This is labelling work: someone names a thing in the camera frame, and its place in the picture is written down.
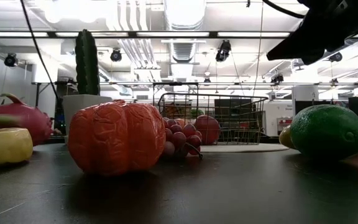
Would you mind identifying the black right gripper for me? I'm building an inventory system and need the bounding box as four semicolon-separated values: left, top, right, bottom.
265;0;358;66

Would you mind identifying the green lime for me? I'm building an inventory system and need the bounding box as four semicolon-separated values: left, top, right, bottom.
290;104;358;160

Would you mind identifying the yellow banana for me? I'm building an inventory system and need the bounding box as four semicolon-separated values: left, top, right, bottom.
278;124;296;150
0;127;34;166

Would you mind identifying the red apple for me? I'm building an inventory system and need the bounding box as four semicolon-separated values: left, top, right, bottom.
193;114;221;146

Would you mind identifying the purple red grape bunch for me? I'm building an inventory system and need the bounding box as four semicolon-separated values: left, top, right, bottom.
162;116;204;160

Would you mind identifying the orange toy pumpkin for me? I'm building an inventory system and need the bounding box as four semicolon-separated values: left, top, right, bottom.
67;99;167;177

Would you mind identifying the pink dragon fruit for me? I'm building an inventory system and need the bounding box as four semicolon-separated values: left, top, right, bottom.
0;93;54;147

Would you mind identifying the black ceiling spotlight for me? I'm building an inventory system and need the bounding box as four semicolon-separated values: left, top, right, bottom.
270;73;285;84
328;52;344;63
4;52;19;68
109;49;123;62
215;40;232;62

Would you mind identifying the white round plate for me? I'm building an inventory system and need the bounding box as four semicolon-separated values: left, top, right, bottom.
200;142;290;154

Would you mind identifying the black table mat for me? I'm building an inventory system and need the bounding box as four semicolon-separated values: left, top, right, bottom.
0;142;358;224

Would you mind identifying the green cactus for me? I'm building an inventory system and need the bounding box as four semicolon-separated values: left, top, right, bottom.
75;29;101;96

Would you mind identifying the white plant pot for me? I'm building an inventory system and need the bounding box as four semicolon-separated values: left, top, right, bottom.
62;94;114;144

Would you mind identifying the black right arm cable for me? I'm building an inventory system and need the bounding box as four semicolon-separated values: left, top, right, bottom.
261;0;306;19

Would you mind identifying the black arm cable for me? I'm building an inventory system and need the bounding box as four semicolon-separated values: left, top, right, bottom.
19;0;62;103
261;0;306;19

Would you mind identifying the black ceiling light rail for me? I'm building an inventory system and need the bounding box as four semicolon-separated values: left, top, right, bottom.
0;30;358;39

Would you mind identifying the wire produce basket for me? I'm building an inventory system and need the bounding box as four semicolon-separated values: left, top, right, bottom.
157;92;269;146

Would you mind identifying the silver ceiling air duct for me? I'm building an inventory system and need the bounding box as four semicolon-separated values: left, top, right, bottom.
163;0;208;63

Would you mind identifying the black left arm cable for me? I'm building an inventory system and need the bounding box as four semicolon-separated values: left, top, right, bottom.
19;0;62;103

